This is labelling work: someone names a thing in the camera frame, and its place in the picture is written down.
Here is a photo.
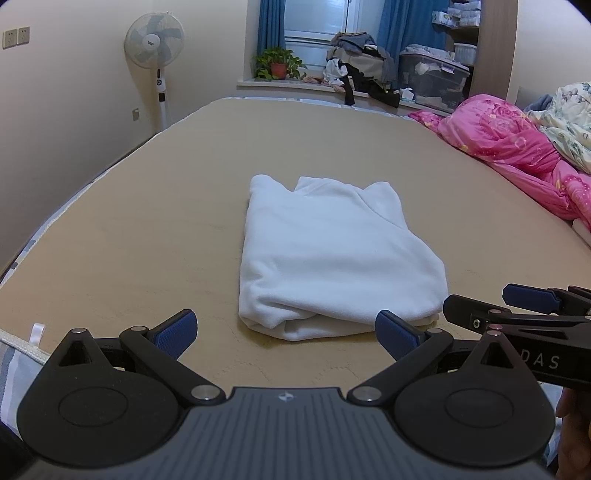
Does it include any white standing fan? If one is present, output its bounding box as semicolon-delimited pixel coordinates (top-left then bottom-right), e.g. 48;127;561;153
124;13;185;134

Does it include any blue-grey cloth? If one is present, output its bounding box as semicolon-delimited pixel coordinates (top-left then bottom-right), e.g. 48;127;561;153
524;95;555;114

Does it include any stack of white boxes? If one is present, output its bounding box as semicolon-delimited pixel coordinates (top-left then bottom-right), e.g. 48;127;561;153
431;2;481;28

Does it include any pink floral quilt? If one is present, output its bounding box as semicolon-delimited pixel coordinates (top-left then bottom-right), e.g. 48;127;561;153
409;93;591;232

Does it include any clear plastic storage box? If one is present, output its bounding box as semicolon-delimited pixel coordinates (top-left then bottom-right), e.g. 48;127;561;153
399;50;472;113

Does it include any potted green plant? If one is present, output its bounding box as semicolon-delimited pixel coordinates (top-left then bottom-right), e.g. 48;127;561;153
253;47;308;83

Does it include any white shirt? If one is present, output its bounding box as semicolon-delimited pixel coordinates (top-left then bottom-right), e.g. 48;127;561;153
238;161;448;341

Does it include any wooden shelf unit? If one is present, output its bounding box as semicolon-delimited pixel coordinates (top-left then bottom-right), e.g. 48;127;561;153
445;0;520;102

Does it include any folded light cloth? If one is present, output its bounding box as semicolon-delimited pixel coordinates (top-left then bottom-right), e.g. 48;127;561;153
402;44;455;58

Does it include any window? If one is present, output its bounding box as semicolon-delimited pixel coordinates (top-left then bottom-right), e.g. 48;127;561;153
284;0;386;65

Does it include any window sill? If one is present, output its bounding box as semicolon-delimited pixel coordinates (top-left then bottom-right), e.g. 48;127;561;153
237;78;455;117

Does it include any pile of clothes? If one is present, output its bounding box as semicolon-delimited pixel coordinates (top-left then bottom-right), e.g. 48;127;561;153
323;31;402;109

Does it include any blue curtain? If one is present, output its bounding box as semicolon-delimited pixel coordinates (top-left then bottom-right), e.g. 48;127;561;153
257;0;288;61
378;0;451;63

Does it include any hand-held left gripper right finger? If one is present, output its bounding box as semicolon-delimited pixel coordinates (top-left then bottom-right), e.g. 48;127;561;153
347;310;525;407

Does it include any white floral quilt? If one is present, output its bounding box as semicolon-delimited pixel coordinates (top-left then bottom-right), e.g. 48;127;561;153
526;82;591;175

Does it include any beige bed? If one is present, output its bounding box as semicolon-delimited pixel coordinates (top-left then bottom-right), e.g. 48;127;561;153
0;96;591;416

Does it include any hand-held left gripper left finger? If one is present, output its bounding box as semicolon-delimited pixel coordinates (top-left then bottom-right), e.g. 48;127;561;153
58;309;227;407

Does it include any grey striped bed sheet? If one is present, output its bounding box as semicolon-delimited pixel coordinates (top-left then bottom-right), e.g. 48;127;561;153
0;323;54;432

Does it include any person's right hand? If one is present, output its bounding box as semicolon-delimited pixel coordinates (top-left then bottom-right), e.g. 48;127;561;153
555;388;591;480

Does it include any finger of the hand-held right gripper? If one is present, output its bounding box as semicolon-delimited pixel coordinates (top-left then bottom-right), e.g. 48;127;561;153
443;294;513;330
502;283;591;315

